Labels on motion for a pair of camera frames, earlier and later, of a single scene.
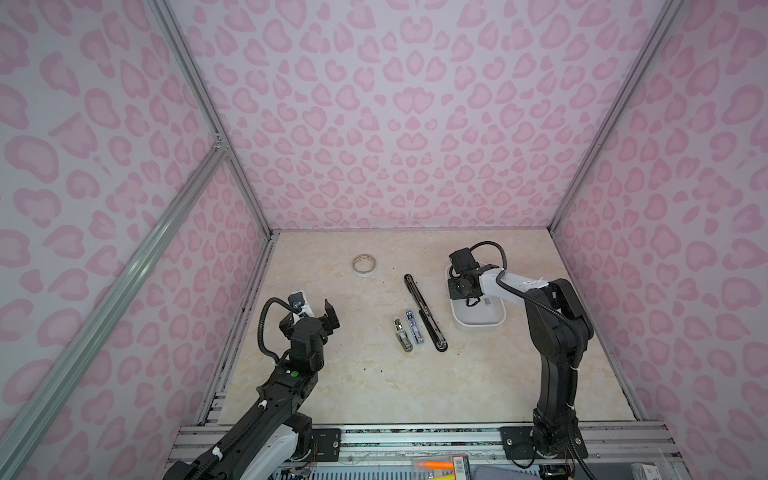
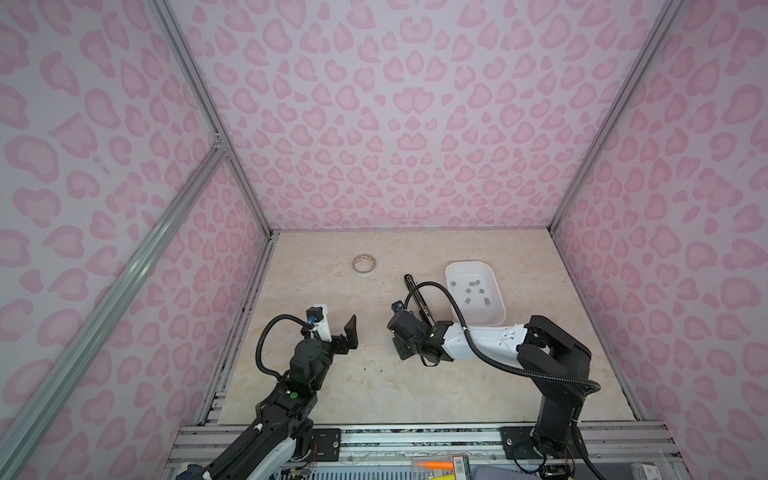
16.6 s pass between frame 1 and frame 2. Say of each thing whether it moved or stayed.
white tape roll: stayed
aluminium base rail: stayed
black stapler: stayed
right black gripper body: moved
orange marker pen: stayed
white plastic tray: stayed
